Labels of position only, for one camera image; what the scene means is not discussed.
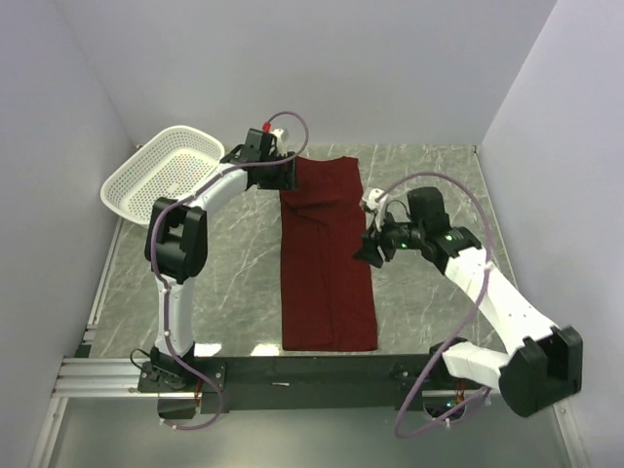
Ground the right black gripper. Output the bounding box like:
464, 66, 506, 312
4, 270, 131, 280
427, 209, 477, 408
351, 209, 425, 269

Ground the dark red t shirt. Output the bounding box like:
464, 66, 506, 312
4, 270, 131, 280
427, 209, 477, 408
280, 157, 378, 352

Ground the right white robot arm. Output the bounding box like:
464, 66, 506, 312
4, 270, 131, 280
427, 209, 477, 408
355, 187, 583, 417

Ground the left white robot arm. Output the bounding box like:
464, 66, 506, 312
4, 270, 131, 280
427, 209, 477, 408
133, 123, 297, 392

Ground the white perforated plastic basket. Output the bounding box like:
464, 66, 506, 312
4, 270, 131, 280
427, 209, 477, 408
100, 125, 225, 227

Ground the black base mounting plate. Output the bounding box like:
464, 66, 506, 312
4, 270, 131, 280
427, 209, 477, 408
136, 354, 487, 421

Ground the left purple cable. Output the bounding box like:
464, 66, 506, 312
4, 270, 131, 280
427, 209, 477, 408
148, 110, 309, 433

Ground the purple cable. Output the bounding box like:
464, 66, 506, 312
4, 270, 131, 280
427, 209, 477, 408
372, 171, 492, 439
148, 110, 309, 433

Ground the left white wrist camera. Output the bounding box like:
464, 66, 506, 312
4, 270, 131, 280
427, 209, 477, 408
262, 122, 289, 154

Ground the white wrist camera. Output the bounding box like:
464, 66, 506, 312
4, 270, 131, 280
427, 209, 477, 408
262, 122, 289, 154
360, 188, 389, 215

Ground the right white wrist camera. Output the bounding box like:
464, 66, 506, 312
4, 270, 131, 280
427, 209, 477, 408
360, 188, 389, 215

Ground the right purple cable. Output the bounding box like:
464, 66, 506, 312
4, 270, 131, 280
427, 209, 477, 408
372, 171, 492, 439

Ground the aluminium extrusion rail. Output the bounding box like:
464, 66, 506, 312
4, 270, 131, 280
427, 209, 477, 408
52, 354, 566, 397

